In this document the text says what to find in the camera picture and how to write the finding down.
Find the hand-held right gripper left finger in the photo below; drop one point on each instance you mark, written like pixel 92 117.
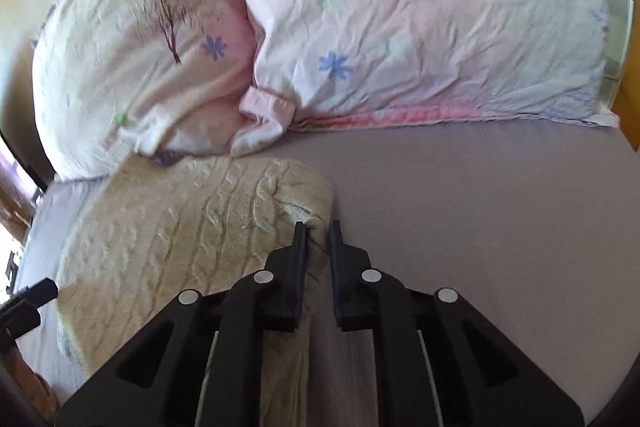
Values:
pixel 300 257

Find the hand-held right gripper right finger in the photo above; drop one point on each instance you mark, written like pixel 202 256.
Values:
pixel 336 257

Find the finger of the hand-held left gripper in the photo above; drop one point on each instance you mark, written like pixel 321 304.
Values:
pixel 25 302

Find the pink floral pillow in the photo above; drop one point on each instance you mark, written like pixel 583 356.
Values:
pixel 420 12

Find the tree print floral pillow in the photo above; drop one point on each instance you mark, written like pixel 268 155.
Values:
pixel 135 57

